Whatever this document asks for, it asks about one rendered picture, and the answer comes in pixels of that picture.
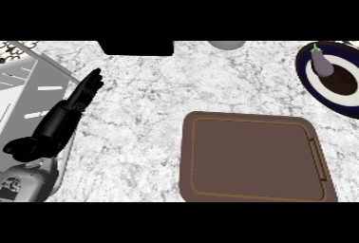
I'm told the brown tray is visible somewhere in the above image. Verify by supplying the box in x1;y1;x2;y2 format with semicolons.
179;110;340;203

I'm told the grey round object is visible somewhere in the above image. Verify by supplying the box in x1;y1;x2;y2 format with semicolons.
207;41;247;51

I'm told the dark blue and white plate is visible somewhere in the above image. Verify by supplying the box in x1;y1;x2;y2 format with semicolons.
295;41;359;121

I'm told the purple eggplant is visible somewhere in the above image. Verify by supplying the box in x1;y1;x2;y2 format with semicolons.
311;43;336;78

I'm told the black appliance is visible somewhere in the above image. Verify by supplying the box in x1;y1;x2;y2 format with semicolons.
97;41;176;57

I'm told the wire dish rack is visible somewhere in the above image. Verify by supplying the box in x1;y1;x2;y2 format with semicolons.
0;41;42;65

